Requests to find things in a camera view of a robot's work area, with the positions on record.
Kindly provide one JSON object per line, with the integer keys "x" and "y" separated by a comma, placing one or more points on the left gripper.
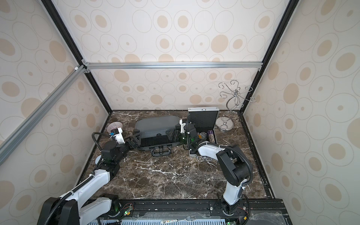
{"x": 137, "y": 143}

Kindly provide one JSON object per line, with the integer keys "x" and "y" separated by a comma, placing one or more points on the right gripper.
{"x": 184, "y": 129}

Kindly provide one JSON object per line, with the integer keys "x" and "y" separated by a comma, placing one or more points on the dark grey poker case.
{"x": 152, "y": 132}

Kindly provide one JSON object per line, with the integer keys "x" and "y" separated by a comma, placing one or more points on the silver aluminium poker case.
{"x": 204, "y": 120}

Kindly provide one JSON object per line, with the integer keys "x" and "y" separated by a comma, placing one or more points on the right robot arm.
{"x": 236, "y": 167}

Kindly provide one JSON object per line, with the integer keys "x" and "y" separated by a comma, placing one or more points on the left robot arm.
{"x": 72, "y": 208}

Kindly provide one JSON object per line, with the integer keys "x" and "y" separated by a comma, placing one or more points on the pink ribbed bowl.
{"x": 114, "y": 125}

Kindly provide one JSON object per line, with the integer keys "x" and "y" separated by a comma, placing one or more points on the chrome hook stand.
{"x": 232, "y": 93}

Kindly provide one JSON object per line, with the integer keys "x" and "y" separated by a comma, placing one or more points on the metal fork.
{"x": 187, "y": 219}

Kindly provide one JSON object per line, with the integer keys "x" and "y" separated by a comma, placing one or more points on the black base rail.
{"x": 207, "y": 212}

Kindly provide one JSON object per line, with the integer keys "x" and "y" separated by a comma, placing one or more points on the horizontal aluminium rail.
{"x": 174, "y": 65}

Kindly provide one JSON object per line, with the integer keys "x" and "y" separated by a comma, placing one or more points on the diagonal aluminium rail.
{"x": 12, "y": 142}

